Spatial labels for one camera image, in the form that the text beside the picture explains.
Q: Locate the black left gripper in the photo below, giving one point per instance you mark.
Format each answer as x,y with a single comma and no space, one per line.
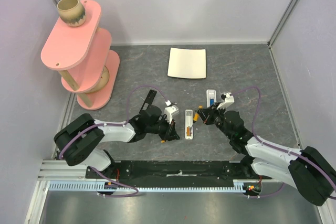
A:
170,132

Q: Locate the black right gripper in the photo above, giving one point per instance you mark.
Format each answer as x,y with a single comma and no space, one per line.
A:
210,115

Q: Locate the orange handle screwdriver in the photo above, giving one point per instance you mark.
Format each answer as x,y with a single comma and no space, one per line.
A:
196,116

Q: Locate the white remote control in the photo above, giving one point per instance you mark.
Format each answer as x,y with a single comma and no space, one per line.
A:
189,123

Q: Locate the black remote control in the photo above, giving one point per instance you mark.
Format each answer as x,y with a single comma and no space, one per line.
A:
148,102

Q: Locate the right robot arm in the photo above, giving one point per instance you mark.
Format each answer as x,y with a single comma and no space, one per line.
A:
305,170

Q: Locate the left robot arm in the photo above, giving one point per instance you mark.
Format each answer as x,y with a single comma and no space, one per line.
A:
78,141

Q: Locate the small white box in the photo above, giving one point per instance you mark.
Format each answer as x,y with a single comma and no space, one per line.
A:
210,94

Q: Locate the white square plate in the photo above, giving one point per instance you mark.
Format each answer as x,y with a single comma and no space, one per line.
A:
187,63

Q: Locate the beige cup on lower shelf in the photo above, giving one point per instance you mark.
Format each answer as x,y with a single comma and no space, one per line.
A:
104,78

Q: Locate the pink three tier shelf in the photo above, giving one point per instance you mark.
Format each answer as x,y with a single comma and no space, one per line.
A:
79,55

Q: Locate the beige ceramic mug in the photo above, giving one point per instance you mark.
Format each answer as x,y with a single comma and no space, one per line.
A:
71,12

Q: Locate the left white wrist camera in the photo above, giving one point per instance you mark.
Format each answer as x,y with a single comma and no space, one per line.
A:
170,111

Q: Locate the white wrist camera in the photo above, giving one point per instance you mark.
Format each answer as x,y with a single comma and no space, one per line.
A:
170,111
227,100

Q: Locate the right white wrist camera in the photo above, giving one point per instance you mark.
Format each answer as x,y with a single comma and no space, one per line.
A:
227,100

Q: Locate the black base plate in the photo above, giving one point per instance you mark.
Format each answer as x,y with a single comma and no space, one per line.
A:
179,173

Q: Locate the light blue cable duct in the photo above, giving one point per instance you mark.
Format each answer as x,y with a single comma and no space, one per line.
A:
235,186

